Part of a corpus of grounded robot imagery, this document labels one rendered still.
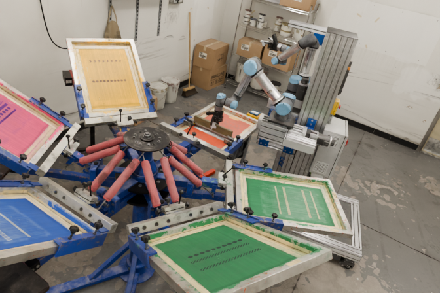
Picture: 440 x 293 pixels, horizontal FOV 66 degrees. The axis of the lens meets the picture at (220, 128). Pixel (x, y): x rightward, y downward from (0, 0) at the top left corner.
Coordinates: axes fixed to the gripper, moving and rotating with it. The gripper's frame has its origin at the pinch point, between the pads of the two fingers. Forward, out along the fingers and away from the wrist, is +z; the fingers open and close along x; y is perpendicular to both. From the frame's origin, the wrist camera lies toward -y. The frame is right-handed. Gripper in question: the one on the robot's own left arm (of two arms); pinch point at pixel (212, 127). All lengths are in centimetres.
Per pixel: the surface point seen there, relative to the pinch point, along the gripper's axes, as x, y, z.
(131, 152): -82, -22, -1
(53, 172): -126, -52, 10
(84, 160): -120, -29, -10
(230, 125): 25.2, 6.4, 4.6
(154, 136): -88, 2, -30
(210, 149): -35.8, 19.6, -3.0
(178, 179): -83, 23, -2
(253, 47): 314, -104, 9
